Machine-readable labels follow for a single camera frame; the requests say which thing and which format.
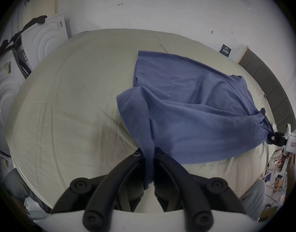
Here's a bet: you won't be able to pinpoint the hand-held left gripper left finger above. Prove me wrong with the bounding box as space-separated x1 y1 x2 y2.
53 149 145 230

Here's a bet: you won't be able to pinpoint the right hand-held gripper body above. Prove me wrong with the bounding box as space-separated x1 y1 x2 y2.
267 123 296 176

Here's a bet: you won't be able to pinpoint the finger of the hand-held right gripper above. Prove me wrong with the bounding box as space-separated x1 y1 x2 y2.
265 120 276 136

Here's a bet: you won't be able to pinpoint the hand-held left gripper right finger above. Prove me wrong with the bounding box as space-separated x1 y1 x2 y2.
155 148 246 230

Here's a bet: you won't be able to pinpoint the blue shirt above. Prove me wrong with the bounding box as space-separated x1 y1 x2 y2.
116 50 275 190

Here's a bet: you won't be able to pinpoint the person's right hand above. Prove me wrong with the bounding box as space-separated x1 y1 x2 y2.
287 153 296 185

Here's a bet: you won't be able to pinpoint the cluttered shelf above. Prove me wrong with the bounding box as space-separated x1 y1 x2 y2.
258 146 290 223

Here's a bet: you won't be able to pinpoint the dark padded headboard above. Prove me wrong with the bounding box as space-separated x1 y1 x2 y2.
239 46 296 132

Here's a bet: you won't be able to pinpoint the person's legs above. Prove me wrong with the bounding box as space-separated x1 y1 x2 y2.
239 179 267 222

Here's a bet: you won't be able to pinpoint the white washing machine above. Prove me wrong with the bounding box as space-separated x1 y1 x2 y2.
0 50 28 154
18 14 72 74

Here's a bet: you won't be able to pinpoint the black garment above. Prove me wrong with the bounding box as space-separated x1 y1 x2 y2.
0 15 47 57

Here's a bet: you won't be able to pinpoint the cream foam pad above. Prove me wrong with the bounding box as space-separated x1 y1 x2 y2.
27 0 59 19

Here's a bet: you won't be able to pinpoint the dark blue wall sign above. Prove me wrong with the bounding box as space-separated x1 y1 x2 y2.
219 44 232 57

